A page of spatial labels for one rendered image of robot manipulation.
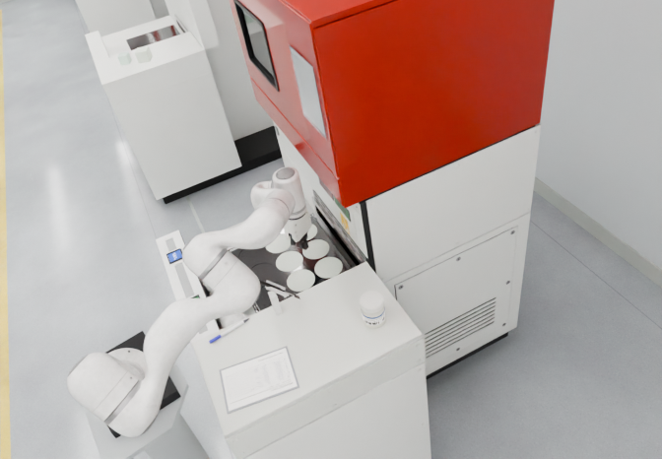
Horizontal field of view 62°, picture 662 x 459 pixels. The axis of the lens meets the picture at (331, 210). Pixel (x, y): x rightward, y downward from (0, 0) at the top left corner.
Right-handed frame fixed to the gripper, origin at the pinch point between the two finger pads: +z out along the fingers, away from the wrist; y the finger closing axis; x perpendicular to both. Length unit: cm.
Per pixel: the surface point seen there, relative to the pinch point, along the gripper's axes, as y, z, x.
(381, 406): 29, 28, 45
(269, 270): 10.3, 8.1, -9.6
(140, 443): 78, 16, -9
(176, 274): 30.1, 2.0, -34.8
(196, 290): 32.4, 2.0, -22.9
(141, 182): -73, 98, -221
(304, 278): 7.8, 8.0, 4.4
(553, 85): -169, 24, 38
